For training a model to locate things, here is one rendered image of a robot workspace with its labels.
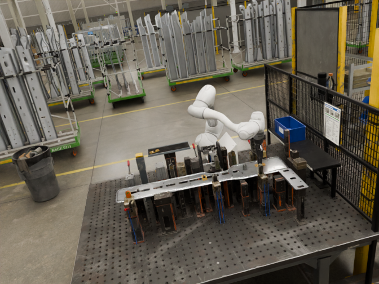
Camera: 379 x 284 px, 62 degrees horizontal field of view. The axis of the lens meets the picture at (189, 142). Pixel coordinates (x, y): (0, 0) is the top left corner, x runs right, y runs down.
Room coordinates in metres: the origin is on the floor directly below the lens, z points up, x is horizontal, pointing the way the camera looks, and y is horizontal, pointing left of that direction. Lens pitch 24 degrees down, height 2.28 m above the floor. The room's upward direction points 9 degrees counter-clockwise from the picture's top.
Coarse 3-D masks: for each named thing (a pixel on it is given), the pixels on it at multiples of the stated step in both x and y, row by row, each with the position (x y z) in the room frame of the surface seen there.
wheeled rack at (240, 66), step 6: (252, 18) 9.75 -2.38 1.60; (228, 30) 10.25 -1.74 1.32; (228, 36) 10.25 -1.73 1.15; (234, 42) 10.27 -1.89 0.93; (240, 42) 9.34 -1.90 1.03; (240, 48) 9.35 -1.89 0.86; (264, 60) 9.83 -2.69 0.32; (270, 60) 9.84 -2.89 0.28; (276, 60) 9.62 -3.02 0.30; (282, 60) 9.60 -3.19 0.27; (288, 60) 9.58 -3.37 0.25; (234, 66) 9.95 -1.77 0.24; (240, 66) 9.62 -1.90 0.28; (246, 66) 9.44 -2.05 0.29; (252, 66) 9.39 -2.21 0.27; (258, 66) 9.40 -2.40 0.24; (246, 72) 9.44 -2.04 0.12
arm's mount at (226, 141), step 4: (224, 136) 3.08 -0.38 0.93; (228, 136) 3.01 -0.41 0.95; (220, 140) 3.10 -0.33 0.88; (224, 140) 3.02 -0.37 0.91; (228, 140) 2.95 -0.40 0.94; (232, 140) 2.89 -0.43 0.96; (224, 144) 2.96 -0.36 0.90; (228, 144) 2.89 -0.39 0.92; (232, 144) 2.83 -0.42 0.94; (236, 144) 2.78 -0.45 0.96; (228, 148) 2.84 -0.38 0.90; (232, 148) 2.78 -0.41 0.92; (236, 148) 2.78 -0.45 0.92; (236, 152) 2.78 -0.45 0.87; (236, 156) 2.78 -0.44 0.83; (228, 160) 2.77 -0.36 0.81; (236, 160) 2.78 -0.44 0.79; (228, 164) 2.77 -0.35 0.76
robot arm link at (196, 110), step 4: (196, 100) 2.60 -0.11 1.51; (200, 100) 2.58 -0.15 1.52; (196, 104) 2.57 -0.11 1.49; (200, 104) 2.55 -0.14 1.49; (204, 104) 2.56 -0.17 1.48; (188, 108) 2.60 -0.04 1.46; (192, 108) 2.56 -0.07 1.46; (196, 108) 2.54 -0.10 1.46; (200, 108) 2.52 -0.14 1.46; (204, 108) 2.51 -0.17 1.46; (188, 112) 2.59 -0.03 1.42; (192, 112) 2.55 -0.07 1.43; (196, 112) 2.52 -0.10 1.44; (200, 112) 2.50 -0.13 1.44; (192, 116) 2.58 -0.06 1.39; (196, 116) 2.53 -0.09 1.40; (200, 116) 2.50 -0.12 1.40
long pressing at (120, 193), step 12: (228, 168) 2.25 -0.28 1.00; (240, 168) 2.23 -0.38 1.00; (252, 168) 2.20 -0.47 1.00; (264, 168) 2.17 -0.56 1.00; (276, 168) 2.14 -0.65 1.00; (168, 180) 2.22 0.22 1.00; (180, 180) 2.19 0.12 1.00; (204, 180) 2.13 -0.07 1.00; (120, 192) 2.15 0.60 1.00; (144, 192) 2.10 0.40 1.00; (156, 192) 2.07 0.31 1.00
